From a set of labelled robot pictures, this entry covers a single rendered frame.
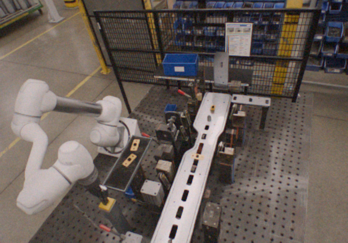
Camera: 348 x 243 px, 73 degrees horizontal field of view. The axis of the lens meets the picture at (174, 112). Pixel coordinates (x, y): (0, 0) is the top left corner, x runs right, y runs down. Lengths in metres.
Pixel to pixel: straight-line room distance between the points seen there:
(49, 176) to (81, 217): 0.95
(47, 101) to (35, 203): 0.66
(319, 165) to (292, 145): 0.90
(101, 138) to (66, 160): 0.86
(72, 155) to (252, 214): 1.18
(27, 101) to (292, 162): 1.76
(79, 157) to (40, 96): 0.57
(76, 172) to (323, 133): 2.80
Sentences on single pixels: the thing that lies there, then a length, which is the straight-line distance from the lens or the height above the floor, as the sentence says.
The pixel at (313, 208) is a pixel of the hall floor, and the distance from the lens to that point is 2.64.
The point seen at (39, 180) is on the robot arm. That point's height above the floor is 1.57.
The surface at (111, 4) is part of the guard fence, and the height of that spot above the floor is 1.23.
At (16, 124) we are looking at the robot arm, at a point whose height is 1.48.
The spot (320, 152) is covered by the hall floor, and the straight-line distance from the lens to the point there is 3.05.
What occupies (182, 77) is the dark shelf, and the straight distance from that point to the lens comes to 2.16.
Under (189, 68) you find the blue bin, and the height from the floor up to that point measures 1.11.
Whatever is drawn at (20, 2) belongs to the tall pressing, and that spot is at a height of 0.54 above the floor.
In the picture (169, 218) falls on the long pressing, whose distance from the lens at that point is 1.36.
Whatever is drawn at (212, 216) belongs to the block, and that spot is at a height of 1.03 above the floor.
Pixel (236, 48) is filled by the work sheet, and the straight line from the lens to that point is 2.15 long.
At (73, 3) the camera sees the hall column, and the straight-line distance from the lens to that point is 8.91.
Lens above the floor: 2.24
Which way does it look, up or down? 42 degrees down
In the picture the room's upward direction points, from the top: 10 degrees counter-clockwise
